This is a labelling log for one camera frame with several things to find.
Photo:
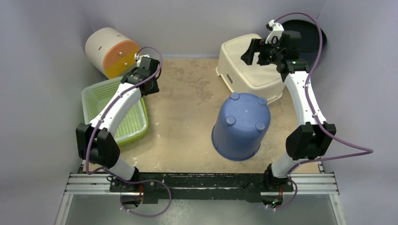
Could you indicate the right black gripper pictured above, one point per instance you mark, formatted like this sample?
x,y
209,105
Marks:
x,y
261,51

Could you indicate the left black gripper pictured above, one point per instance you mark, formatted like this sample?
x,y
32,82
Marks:
x,y
155,90

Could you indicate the cream perforated plastic basket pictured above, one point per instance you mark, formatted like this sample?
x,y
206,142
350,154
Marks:
x,y
262,81

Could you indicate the dark navy round bin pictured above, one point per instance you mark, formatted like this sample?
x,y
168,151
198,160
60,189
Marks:
x,y
309,45

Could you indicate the white green strainer tray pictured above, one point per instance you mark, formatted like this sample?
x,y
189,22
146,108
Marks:
x,y
96,97

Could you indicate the large blue plastic bucket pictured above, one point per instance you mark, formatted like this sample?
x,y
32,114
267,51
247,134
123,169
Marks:
x,y
242,122

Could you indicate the lime green tray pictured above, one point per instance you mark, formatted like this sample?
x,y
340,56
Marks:
x,y
134,125

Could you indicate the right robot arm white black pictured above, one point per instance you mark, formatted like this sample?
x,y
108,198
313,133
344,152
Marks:
x,y
309,140

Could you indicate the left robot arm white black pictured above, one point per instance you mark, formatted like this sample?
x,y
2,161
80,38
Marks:
x,y
95,141

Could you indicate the white cylindrical drawer box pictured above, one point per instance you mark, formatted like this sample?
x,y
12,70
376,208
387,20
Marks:
x,y
111,52

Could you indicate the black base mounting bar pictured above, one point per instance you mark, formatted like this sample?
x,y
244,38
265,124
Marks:
x,y
249,187

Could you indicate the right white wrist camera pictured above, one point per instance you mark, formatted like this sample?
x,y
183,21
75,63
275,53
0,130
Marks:
x,y
275,30

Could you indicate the aluminium rail frame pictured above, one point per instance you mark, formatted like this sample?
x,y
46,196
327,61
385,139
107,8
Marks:
x,y
320,183

